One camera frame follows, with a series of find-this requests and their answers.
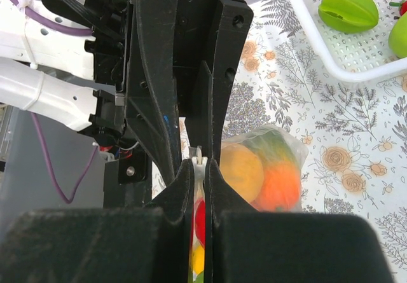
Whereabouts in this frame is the orange fruit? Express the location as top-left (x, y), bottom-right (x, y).
top-left (251, 160), bottom-right (301, 212)

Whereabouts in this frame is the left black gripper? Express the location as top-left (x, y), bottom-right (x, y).
top-left (42, 0), bottom-right (253, 184)

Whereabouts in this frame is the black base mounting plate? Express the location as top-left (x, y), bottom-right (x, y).
top-left (103, 151), bottom-right (152, 209)

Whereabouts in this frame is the red chili pepper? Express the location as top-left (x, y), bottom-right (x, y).
top-left (389, 0), bottom-right (407, 20)

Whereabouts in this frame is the white plastic basket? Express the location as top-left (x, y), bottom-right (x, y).
top-left (290, 0), bottom-right (406, 85)

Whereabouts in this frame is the green starfruit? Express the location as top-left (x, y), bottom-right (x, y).
top-left (318, 0), bottom-right (379, 34)

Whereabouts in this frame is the red apple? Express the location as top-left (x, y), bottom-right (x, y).
top-left (194, 198), bottom-right (205, 247)

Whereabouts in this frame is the floral table mat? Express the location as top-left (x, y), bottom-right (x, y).
top-left (223, 0), bottom-right (406, 282)

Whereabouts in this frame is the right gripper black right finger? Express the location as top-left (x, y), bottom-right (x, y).
top-left (204, 160), bottom-right (392, 282)

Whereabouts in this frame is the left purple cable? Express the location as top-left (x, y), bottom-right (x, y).
top-left (0, 0), bottom-right (99, 205)

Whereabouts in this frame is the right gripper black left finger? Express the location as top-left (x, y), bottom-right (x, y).
top-left (1, 160), bottom-right (194, 282)

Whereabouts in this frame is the yellow lemon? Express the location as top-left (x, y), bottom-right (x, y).
top-left (192, 245), bottom-right (205, 275)

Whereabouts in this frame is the orange green mango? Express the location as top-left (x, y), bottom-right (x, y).
top-left (220, 130), bottom-right (296, 203)

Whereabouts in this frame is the clear zip top bag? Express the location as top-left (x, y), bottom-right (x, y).
top-left (152, 117), bottom-right (309, 283)

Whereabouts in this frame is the green apple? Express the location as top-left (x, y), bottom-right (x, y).
top-left (388, 12), bottom-right (406, 59)

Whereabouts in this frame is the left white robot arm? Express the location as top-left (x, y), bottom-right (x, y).
top-left (1, 0), bottom-right (253, 184)

